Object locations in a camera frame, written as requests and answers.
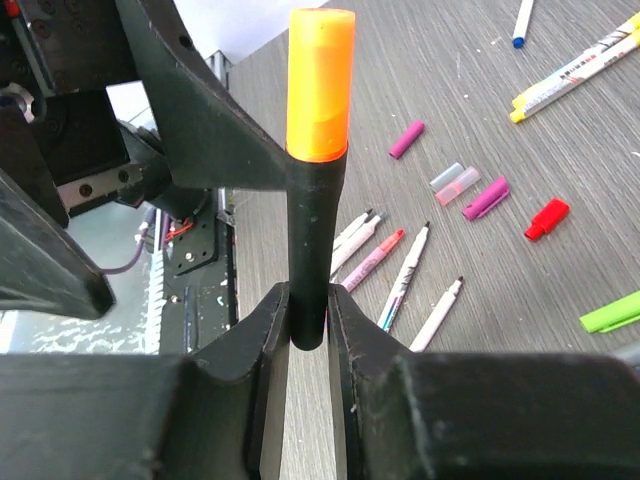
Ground white pen pink tip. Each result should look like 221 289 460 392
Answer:
341 229 404 292

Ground magenta pen cap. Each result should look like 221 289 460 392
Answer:
462 176 511 221

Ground maroon pen cap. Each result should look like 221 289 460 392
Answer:
389 120 425 160

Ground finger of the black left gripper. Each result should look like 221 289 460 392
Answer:
1 173 115 320

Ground red pen cap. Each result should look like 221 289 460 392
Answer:
524 198 570 241

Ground blue capped marker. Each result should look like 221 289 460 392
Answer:
512 0 534 49

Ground slotted cable duct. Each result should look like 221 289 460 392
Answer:
144 209 166 355

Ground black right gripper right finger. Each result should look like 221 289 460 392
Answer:
327 285 639 479

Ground white pen red tip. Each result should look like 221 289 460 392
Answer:
330 213 385 275

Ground pink translucent pen cap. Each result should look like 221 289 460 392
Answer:
436 167 481 206

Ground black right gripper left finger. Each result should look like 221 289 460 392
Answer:
1 283 289 479

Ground aluminium frame rail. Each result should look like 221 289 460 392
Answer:
205 50 233 90

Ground red capped marker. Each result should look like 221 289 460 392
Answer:
409 276 464 352

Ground grey pen cap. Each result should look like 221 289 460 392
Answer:
430 162 465 192

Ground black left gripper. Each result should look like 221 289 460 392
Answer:
1 0 287 227

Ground yellow capped pen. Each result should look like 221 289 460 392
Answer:
510 29 639 123
512 12 640 109

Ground pink capped pen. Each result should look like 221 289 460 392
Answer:
377 221 431 332

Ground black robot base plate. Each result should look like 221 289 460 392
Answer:
159 188 239 354

